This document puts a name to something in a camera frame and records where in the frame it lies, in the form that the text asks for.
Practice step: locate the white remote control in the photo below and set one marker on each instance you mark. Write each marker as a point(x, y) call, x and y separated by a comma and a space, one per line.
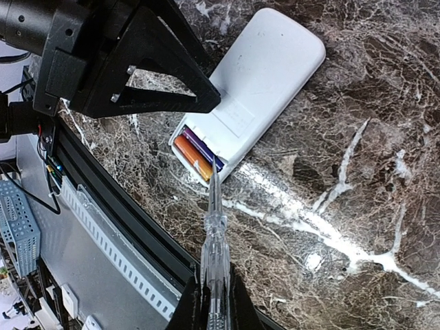
point(264, 69)

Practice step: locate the purple battery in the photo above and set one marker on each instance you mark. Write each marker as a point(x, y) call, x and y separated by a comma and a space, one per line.
point(202, 148)

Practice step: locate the white slotted cable duct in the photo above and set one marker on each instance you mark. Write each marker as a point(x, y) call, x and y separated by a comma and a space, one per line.
point(157, 291)

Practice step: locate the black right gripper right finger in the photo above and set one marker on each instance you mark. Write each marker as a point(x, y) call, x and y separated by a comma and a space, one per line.
point(243, 313)

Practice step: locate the blue perforated basket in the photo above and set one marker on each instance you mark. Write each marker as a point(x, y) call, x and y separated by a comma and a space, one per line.
point(19, 229)

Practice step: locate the orange battery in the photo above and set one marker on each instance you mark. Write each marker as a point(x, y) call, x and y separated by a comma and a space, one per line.
point(193, 157)

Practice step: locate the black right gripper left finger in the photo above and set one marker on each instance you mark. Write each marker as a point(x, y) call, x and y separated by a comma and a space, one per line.
point(193, 307)

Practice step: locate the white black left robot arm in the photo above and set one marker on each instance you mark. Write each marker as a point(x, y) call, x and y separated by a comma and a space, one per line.
point(24, 25)

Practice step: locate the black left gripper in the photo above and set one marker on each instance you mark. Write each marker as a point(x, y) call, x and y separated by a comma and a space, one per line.
point(117, 58)

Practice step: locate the black front rail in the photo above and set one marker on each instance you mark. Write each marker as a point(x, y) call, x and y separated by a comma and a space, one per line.
point(157, 246)

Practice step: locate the clear handled screwdriver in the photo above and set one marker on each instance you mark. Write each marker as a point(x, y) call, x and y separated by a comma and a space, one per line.
point(215, 260)

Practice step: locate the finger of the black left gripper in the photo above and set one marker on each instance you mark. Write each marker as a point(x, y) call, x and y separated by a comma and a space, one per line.
point(175, 20)

